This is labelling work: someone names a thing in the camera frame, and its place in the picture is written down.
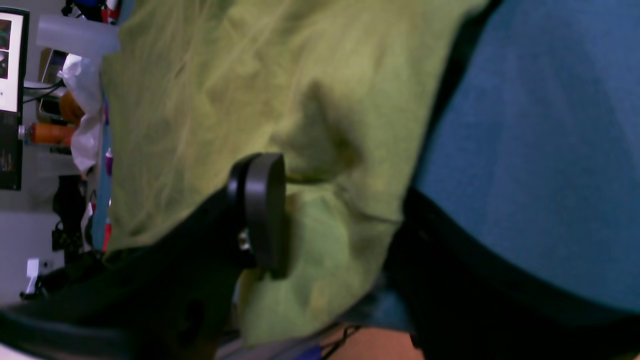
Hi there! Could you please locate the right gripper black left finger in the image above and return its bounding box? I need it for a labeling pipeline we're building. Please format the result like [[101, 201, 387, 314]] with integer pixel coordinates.
[[1, 153, 287, 360]]

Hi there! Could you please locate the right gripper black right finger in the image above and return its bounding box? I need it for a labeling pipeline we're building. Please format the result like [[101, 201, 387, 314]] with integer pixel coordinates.
[[385, 187, 639, 360]]

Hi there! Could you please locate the olive green t-shirt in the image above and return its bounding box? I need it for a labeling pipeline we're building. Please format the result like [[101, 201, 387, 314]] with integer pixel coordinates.
[[102, 0, 489, 346]]

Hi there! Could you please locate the blue table cloth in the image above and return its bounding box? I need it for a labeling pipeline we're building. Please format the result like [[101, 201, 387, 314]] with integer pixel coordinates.
[[340, 0, 640, 333]]

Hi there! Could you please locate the white plastic bag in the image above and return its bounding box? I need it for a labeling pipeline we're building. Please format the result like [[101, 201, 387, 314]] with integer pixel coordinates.
[[60, 54, 103, 175]]

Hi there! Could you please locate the translucent plastic cup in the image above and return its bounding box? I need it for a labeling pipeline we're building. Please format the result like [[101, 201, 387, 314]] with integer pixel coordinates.
[[36, 14, 121, 59]]

